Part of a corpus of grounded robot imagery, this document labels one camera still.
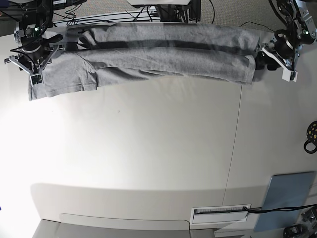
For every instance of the grey T-shirt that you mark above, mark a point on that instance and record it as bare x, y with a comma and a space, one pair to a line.
98, 56

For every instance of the white cable grommet slot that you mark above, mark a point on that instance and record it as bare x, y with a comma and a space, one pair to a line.
219, 214

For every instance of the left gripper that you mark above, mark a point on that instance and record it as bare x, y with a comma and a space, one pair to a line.
279, 52

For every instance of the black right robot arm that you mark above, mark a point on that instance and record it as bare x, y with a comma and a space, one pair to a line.
37, 17

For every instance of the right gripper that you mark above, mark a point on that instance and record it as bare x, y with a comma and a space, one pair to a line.
34, 61

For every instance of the blue grey board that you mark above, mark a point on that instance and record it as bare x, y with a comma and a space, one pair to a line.
285, 190

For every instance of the black camera stand base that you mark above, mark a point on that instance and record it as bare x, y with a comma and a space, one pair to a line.
175, 11

